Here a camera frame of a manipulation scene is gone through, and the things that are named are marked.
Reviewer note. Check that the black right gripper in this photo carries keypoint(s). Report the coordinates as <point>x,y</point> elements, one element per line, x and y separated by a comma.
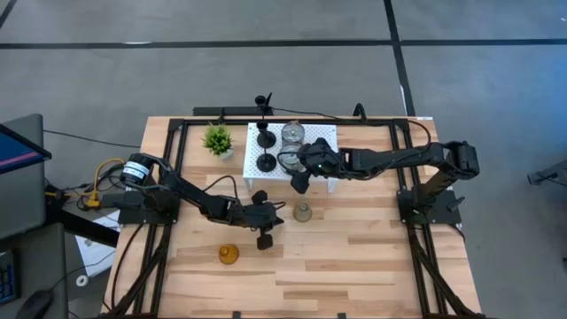
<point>321,159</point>

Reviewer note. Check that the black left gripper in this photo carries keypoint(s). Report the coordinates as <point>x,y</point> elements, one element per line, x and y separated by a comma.
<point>252,217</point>

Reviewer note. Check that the clear glass candle holder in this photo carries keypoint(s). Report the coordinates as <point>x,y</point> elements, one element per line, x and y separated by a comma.
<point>288,159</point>

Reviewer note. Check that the smoky olive glass candle holder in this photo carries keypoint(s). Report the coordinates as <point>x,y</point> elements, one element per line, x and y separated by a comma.
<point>302,212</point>

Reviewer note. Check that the clear glass holder orange tag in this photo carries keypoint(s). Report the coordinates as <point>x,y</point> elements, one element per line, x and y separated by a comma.
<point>293,132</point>

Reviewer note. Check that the black metal candlestick holder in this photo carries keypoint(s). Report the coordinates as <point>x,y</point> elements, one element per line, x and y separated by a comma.
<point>266,140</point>
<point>266,164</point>

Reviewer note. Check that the amber glass candle holder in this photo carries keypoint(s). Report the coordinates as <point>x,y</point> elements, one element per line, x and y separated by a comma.
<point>228,255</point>

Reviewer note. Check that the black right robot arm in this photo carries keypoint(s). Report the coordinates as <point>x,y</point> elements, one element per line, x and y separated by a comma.
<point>398,157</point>

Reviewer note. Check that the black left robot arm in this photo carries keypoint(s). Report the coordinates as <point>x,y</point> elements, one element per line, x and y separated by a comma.
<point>190,195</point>

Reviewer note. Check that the white perforated metal shelf riser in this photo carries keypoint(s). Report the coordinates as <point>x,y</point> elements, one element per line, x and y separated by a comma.
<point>325,132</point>

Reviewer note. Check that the black arched clip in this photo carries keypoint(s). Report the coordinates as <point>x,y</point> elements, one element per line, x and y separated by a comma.
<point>359,106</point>

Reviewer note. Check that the small green plant white pot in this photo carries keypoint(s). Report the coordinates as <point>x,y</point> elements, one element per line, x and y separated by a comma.
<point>218,139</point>

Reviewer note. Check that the white paper sheet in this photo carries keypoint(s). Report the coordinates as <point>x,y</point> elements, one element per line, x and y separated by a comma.
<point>95,254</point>

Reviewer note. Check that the black stand leg beam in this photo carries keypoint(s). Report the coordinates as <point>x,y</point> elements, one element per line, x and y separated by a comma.
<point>84,226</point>

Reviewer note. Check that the white tape roll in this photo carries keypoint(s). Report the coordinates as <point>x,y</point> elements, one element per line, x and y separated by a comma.
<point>77,280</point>

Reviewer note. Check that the dark desk top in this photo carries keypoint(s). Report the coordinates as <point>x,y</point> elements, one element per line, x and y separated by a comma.
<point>40,266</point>

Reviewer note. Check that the black stand foot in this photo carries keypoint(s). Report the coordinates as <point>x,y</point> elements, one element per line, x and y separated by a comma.
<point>545,176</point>

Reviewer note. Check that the grey side table top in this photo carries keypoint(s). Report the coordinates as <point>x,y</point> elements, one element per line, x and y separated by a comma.
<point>22,199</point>

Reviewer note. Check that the black computer mouse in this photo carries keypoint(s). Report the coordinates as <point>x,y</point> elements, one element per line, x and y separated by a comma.
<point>34,305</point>

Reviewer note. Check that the dark monitor blue screen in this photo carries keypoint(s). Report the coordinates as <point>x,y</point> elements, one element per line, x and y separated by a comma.
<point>17,150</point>

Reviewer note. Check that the black keyboard coloured keys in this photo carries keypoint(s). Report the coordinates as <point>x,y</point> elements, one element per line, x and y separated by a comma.
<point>6,279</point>

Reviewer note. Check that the black aluminium table frame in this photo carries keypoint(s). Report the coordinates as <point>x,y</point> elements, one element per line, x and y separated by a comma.
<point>204,121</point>

